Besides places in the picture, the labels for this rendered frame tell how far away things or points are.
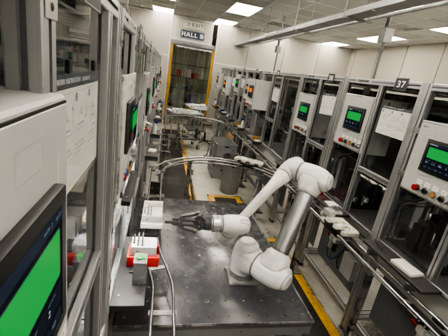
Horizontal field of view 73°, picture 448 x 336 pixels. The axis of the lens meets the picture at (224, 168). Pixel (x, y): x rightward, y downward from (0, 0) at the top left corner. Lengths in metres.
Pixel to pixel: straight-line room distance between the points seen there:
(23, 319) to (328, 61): 11.18
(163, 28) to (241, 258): 8.75
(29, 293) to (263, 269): 1.55
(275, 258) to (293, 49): 9.42
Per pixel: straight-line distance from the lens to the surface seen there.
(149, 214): 2.08
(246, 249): 1.85
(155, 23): 10.02
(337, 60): 11.48
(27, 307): 0.36
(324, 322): 3.01
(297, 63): 10.83
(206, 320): 1.73
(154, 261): 1.62
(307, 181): 1.80
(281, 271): 1.79
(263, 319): 1.81
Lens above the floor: 1.89
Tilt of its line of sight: 17 degrees down
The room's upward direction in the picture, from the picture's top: 9 degrees clockwise
